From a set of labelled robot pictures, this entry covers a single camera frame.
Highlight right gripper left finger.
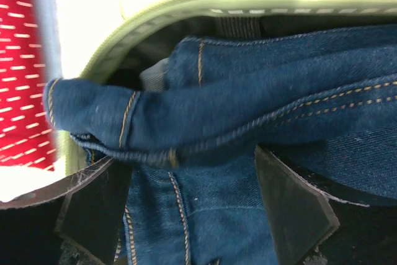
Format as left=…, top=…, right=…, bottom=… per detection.
left=1, top=157, right=132, bottom=264

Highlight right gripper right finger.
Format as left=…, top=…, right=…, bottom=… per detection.
left=255, top=145, right=396, bottom=264

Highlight red polka dot garment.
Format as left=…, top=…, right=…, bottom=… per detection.
left=1, top=0, right=56, bottom=171

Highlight dark blue jeans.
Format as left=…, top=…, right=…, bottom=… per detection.
left=43, top=24, right=396, bottom=264

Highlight light blue jeans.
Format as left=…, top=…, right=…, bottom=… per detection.
left=139, top=58, right=168, bottom=92

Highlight green open suitcase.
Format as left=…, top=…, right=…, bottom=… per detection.
left=58, top=0, right=396, bottom=177

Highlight light blue cloth under red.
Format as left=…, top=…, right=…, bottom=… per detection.
left=35, top=0, right=62, bottom=80

